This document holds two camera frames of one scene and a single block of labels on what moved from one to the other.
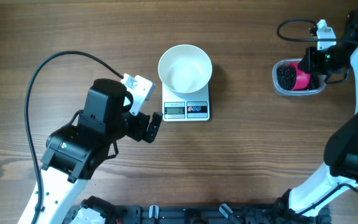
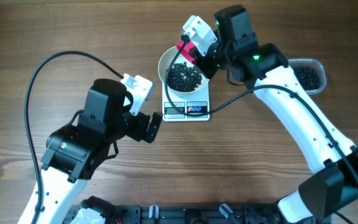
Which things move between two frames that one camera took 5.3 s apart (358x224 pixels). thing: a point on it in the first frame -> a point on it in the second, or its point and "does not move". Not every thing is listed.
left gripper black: x=138 y=132 does not move
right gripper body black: x=321 y=61 -> x=209 y=63
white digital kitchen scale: x=193 y=107 does not move
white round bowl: x=184 y=68 does not move
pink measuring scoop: x=302 y=79 -> x=185 y=51
